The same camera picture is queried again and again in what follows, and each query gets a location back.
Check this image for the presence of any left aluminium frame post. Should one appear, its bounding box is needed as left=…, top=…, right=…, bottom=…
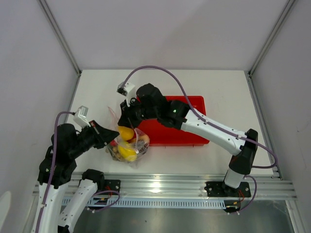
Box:
left=37, top=0, right=82, bottom=75

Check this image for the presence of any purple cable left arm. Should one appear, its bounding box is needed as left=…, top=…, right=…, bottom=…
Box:
left=34, top=111, right=76, bottom=233

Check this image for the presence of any aluminium frame post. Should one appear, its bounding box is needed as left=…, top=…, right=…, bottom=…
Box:
left=248, top=0, right=298, bottom=78
left=37, top=0, right=82, bottom=75

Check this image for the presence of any right aluminium frame post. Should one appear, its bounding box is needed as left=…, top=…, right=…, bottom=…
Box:
left=248, top=0, right=298, bottom=78

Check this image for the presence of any purple sweet potato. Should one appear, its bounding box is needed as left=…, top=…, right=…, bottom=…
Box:
left=128, top=134, right=150, bottom=150

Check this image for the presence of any red plastic tray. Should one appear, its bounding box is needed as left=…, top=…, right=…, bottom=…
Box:
left=138, top=96, right=209, bottom=147

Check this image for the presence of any yellow lemon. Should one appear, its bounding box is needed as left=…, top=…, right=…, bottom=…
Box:
left=118, top=126, right=135, bottom=141
left=118, top=142, right=138, bottom=162

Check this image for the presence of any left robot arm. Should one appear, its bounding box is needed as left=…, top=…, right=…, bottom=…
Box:
left=32, top=120, right=119, bottom=233

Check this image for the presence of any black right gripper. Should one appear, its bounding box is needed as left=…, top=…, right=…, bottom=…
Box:
left=118, top=97, right=158, bottom=131

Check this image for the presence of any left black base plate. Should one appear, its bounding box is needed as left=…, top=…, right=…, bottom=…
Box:
left=104, top=180, right=121, bottom=196

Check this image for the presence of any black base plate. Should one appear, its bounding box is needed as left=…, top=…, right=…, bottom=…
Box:
left=204, top=181, right=251, bottom=198
left=104, top=180, right=121, bottom=196

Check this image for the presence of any red chili pepper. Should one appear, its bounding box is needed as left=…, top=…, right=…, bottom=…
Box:
left=110, top=140, right=118, bottom=147

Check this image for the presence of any aluminium mounting rail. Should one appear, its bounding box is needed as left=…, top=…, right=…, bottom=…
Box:
left=33, top=172, right=298, bottom=201

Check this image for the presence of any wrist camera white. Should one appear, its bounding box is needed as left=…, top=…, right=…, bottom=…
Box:
left=73, top=106, right=91, bottom=129
left=117, top=82, right=136, bottom=107

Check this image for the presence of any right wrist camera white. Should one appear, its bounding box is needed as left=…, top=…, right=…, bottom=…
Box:
left=117, top=82, right=136, bottom=107

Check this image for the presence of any right side aluminium rail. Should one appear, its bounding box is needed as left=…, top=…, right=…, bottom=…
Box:
left=244, top=71, right=283, bottom=181

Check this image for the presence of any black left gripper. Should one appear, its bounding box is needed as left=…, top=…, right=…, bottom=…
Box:
left=69, top=119, right=120, bottom=157

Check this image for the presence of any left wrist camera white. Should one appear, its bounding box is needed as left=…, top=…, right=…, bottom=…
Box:
left=73, top=106, right=91, bottom=129

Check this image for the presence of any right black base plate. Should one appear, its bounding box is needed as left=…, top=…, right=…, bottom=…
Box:
left=204, top=181, right=251, bottom=198

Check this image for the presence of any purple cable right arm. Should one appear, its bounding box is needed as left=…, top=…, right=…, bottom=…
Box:
left=123, top=65, right=279, bottom=214

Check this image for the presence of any white slotted cable duct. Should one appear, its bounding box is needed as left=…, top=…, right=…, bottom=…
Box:
left=62, top=197, right=226, bottom=209

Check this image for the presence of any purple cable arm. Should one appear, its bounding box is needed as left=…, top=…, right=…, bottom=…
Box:
left=34, top=111, right=76, bottom=233
left=123, top=65, right=279, bottom=214

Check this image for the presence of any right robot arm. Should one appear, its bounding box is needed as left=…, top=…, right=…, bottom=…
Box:
left=117, top=83, right=258, bottom=197

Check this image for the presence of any clear pink-dotted zip bag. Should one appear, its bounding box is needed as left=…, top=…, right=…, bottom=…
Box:
left=105, top=107, right=150, bottom=168

